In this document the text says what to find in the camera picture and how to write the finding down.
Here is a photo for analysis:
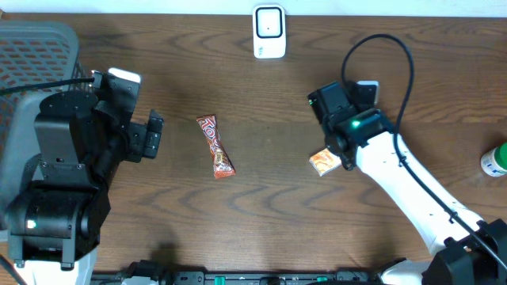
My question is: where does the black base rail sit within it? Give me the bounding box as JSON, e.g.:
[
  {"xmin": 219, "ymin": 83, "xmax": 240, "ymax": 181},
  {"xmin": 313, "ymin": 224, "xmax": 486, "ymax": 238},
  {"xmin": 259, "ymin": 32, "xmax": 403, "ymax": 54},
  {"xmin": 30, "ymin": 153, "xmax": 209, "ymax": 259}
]
[{"xmin": 90, "ymin": 260, "xmax": 383, "ymax": 285}]

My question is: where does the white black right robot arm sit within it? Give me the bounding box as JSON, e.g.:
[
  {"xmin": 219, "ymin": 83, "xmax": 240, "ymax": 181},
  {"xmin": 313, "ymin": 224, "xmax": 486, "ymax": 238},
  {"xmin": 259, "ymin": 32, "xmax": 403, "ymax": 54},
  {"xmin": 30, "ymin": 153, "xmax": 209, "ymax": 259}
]
[{"xmin": 307, "ymin": 82, "xmax": 506, "ymax": 284}]

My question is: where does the orange white tissue pack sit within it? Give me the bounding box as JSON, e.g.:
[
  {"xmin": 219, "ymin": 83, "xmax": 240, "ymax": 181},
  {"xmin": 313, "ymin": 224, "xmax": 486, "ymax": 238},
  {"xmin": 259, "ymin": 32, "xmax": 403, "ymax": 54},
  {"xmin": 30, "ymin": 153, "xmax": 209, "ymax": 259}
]
[{"xmin": 309, "ymin": 148, "xmax": 341, "ymax": 177}]

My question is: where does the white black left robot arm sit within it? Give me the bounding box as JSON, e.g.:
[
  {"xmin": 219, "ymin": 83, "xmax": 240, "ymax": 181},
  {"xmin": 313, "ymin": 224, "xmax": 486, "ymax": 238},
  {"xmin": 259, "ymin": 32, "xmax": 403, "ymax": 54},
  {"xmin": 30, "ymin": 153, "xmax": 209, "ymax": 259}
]
[{"xmin": 1, "ymin": 68, "xmax": 164, "ymax": 284}]

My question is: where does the green lid jar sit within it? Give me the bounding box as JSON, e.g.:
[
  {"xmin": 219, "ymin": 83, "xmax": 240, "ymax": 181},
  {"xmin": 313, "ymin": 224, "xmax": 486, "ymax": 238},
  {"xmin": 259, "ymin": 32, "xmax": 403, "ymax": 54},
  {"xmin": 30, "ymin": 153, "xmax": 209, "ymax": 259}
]
[{"xmin": 480, "ymin": 143, "xmax": 507, "ymax": 177}]

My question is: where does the white barcode scanner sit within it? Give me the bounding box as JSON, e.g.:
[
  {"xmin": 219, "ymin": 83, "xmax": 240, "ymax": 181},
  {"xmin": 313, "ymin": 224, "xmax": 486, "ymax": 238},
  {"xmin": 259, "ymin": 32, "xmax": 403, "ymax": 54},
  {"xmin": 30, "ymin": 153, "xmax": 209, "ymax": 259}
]
[{"xmin": 252, "ymin": 4, "xmax": 287, "ymax": 59}]

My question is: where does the orange candy bar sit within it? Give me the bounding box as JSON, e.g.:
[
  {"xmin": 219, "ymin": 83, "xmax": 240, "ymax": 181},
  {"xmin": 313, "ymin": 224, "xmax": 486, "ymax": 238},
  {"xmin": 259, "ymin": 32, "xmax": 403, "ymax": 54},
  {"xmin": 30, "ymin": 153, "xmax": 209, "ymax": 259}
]
[{"xmin": 196, "ymin": 115, "xmax": 236, "ymax": 179}]

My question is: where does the dark grey plastic basket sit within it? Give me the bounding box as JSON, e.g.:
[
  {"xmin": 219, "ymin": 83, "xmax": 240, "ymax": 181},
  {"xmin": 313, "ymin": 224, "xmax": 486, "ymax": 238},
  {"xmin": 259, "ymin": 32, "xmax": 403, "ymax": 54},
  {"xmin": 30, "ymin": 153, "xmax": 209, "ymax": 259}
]
[{"xmin": 1, "ymin": 21, "xmax": 89, "ymax": 233}]

